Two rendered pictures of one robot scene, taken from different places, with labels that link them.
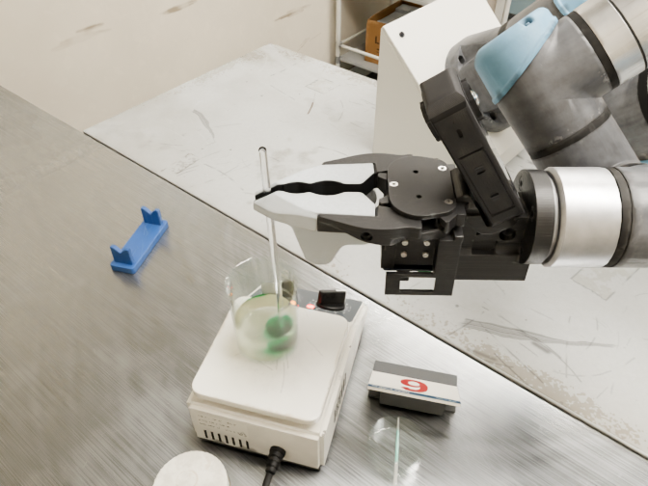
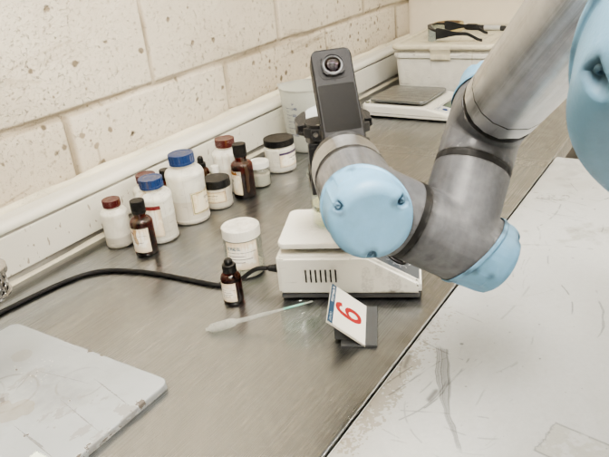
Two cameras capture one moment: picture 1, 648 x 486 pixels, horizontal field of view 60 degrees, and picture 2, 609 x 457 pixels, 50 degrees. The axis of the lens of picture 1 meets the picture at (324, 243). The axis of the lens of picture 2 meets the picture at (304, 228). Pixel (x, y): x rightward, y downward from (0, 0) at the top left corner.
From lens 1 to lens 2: 84 cm
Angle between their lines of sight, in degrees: 71
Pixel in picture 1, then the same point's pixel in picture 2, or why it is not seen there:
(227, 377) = (302, 216)
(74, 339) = not seen: hidden behind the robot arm
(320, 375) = (310, 239)
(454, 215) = (309, 129)
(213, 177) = (545, 211)
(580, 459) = (314, 413)
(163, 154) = (556, 188)
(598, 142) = (439, 165)
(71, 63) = not seen: outside the picture
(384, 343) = (397, 310)
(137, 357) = not seen: hidden behind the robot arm
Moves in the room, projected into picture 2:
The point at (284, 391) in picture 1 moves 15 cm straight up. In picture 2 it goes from (295, 232) to (285, 130)
